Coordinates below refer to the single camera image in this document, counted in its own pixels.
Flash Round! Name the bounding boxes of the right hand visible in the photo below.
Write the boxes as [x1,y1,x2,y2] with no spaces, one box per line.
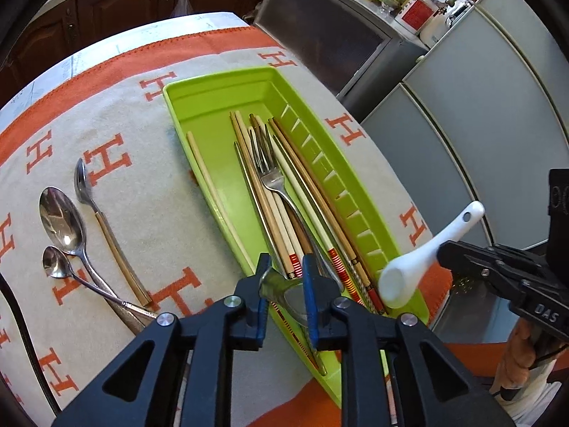
[490,318,541,397]

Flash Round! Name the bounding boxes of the green plastic utensil tray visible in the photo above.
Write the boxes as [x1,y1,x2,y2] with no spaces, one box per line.
[162,65,430,408]

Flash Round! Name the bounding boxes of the small silver spoon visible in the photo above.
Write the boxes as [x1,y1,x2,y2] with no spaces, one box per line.
[41,246,159,321]

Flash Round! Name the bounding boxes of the orange white H blanket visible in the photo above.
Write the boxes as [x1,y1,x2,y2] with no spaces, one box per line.
[0,25,569,427]

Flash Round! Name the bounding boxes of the large silver spoon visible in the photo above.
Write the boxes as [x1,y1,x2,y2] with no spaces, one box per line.
[38,186,148,337]

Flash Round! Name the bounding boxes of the cream chopstick red end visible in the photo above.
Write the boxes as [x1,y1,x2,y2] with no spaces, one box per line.
[230,111,302,279]

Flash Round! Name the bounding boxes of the silver fork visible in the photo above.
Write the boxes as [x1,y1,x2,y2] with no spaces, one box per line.
[248,124,345,338]

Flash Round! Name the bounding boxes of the white ceramic soup spoon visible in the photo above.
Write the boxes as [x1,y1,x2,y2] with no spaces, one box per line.
[378,201,485,309]

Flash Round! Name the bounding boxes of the dark wooden kitchen cabinets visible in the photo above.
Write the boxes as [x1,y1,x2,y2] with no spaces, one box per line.
[1,0,261,105]

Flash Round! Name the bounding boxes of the grey refrigerator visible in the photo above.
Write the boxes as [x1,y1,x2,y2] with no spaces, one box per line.
[363,0,568,249]

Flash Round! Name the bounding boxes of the cream chopstick red bands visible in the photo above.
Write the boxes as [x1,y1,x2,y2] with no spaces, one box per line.
[229,111,294,279]

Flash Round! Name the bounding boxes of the spoon with gold handle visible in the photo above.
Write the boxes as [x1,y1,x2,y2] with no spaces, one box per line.
[74,158,152,306]

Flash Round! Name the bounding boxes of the brown wooden chopstick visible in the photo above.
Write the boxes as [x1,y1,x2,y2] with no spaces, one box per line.
[269,118,387,315]

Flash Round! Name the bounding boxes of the black cable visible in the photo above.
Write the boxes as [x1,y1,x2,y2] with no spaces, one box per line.
[0,273,64,417]

